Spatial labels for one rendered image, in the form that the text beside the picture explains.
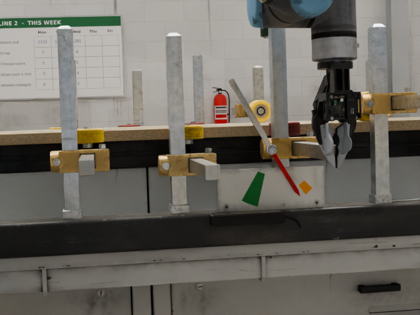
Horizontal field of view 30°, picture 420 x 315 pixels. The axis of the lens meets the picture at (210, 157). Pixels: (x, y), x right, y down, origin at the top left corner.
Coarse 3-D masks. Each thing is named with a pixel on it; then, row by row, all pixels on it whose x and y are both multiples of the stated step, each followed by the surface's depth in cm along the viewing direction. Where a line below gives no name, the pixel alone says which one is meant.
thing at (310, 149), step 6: (294, 144) 185; (300, 144) 180; (306, 144) 175; (312, 144) 170; (318, 144) 166; (294, 150) 186; (300, 150) 180; (306, 150) 175; (312, 150) 170; (318, 150) 166; (306, 156) 175; (312, 156) 170; (318, 156) 166; (324, 156) 161
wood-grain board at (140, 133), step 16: (96, 128) 260; (112, 128) 244; (128, 128) 230; (144, 128) 218; (160, 128) 207; (208, 128) 203; (224, 128) 203; (240, 128) 204; (304, 128) 206; (368, 128) 209; (400, 128) 210; (416, 128) 211; (0, 144) 195; (16, 144) 196
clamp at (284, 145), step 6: (270, 138) 188; (276, 138) 187; (282, 138) 187; (288, 138) 187; (294, 138) 187; (300, 138) 187; (306, 138) 188; (312, 138) 188; (264, 144) 186; (276, 144) 187; (282, 144) 187; (288, 144) 187; (264, 150) 186; (282, 150) 187; (288, 150) 187; (264, 156) 187; (270, 156) 187; (282, 156) 187; (288, 156) 187; (294, 156) 187; (300, 156) 188
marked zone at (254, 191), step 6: (258, 174) 186; (264, 174) 187; (258, 180) 186; (252, 186) 186; (258, 186) 186; (246, 192) 186; (252, 192) 186; (258, 192) 187; (246, 198) 186; (252, 198) 186; (258, 198) 187; (252, 204) 186
